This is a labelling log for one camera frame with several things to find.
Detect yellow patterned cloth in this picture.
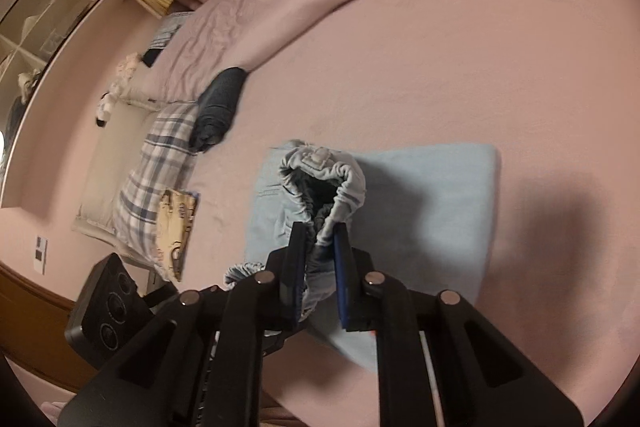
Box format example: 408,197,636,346
153,188,198,283

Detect plaid blue white pillow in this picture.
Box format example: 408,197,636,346
113,103,198,281

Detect brown wooden furniture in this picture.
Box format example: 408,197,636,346
0,265,96,392

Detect beige pillow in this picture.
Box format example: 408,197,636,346
73,102,158,249

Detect folded dark grey jeans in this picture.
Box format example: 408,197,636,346
189,67,248,153

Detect white plush toy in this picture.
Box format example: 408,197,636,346
96,53,141,128

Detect blue striped pillow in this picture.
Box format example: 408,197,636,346
141,11,192,67

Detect white shelf unit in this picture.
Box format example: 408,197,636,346
1,0,122,208

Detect pink bed sheet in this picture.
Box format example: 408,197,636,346
182,0,639,419

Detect black camera box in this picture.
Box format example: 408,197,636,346
64,254,154,369

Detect white wall sticker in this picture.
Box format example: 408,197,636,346
32,236,48,275

